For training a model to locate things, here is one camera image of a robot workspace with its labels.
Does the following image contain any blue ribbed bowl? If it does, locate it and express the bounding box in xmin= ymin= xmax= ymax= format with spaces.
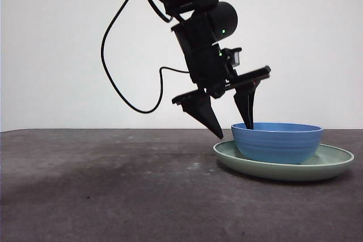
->
xmin=231 ymin=122 xmax=324 ymax=165

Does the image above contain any green round plate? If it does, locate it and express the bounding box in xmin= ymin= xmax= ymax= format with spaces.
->
xmin=213 ymin=139 xmax=355 ymax=182

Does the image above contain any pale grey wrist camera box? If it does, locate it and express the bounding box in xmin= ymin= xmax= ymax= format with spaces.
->
xmin=223 ymin=48 xmax=242 ymax=69

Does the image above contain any short black cable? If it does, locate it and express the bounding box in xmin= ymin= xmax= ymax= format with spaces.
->
xmin=146 ymin=0 xmax=174 ymax=23

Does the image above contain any long black cable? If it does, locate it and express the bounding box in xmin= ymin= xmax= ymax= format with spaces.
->
xmin=100 ymin=0 xmax=191 ymax=114

